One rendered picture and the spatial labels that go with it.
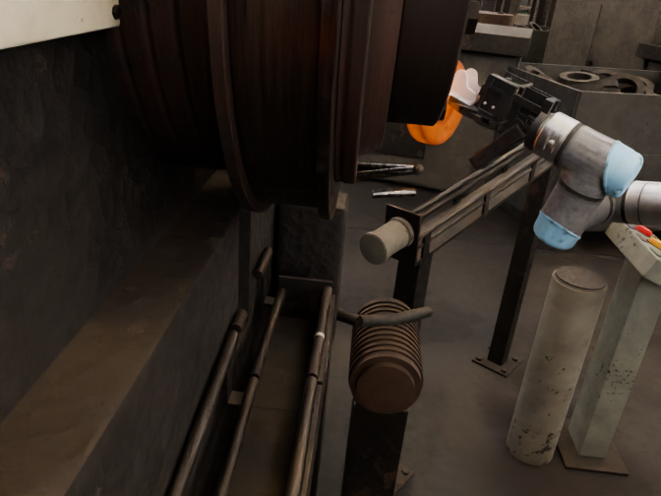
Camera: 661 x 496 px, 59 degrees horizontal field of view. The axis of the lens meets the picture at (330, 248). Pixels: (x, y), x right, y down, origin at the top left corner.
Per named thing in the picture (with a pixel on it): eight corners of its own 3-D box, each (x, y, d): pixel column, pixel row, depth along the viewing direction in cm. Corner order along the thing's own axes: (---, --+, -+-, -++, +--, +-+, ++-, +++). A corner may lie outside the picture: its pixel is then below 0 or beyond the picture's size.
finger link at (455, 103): (459, 92, 103) (501, 114, 99) (455, 101, 104) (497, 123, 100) (447, 94, 99) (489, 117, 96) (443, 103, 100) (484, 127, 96)
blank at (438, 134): (417, 158, 110) (432, 162, 108) (394, 94, 99) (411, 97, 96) (458, 103, 115) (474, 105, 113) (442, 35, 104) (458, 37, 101)
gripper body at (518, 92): (504, 69, 100) (567, 99, 95) (483, 114, 105) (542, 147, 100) (484, 71, 95) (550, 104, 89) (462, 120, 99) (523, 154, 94)
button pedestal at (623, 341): (568, 476, 148) (643, 258, 121) (544, 411, 169) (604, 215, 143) (631, 484, 147) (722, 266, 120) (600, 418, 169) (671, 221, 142)
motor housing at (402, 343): (326, 570, 119) (350, 353, 96) (333, 484, 139) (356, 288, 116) (389, 578, 119) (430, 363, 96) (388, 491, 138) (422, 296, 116)
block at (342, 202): (267, 341, 93) (272, 200, 83) (274, 314, 101) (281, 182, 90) (332, 347, 93) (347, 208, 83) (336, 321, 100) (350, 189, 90)
